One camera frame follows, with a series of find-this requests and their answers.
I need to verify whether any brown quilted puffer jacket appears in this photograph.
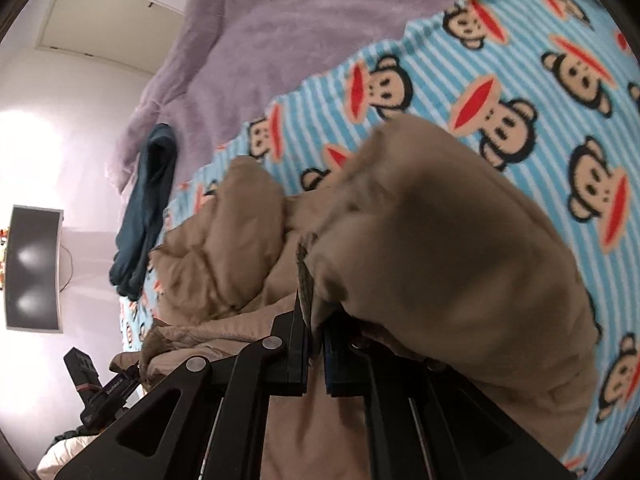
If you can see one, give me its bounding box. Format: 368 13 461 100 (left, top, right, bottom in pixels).
113 116 598 458

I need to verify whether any dark teal folded garment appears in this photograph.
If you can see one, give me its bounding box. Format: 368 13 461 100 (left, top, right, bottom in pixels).
108 124 178 301

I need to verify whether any blue striped monkey blanket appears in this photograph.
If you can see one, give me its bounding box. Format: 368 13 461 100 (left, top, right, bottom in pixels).
118 0 640 480

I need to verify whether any purple fleece blanket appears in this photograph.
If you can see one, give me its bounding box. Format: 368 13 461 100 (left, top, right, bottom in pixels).
106 0 456 192

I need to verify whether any grey wall-mounted monitor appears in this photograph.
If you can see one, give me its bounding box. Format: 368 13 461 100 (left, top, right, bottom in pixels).
3 206 63 333

